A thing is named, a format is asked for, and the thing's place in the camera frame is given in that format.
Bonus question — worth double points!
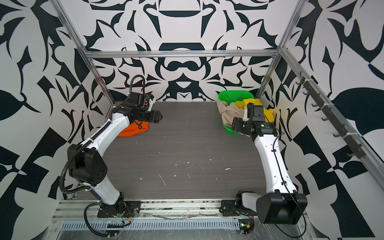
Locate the beige shorts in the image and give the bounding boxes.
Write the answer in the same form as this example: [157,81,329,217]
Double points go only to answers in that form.
[217,101,245,128]

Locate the orange shorts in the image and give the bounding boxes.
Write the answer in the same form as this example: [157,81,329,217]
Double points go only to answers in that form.
[116,101,150,138]

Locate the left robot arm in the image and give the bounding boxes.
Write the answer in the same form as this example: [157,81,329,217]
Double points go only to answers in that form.
[59,93,163,206]

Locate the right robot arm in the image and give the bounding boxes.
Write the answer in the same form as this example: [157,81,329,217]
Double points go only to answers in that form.
[232,103,308,225]

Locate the yellow shorts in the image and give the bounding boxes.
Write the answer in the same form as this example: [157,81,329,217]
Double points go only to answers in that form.
[235,99,274,123]

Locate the green plastic basket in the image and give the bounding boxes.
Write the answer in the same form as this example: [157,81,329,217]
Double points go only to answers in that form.
[217,89,256,136]

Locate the aluminium frame crossbar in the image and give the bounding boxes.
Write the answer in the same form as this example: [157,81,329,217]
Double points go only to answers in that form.
[85,50,278,59]

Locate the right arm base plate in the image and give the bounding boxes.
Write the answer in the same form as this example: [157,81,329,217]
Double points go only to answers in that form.
[219,200,258,217]

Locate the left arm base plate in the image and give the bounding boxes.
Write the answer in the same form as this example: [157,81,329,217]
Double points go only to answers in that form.
[97,201,142,218]

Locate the white cable duct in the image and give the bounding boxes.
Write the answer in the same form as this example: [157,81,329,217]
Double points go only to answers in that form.
[59,218,241,231]

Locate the left aluminium frame post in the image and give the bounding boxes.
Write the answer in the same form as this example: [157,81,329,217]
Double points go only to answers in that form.
[50,0,115,105]

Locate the aluminium frame post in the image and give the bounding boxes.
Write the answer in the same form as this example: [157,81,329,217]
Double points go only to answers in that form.
[255,0,308,99]
[50,0,115,105]

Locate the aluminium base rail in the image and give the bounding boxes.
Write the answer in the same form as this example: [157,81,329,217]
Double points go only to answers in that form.
[53,199,222,219]

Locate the right aluminium frame post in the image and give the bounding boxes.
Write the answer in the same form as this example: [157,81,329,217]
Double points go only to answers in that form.
[255,0,308,99]

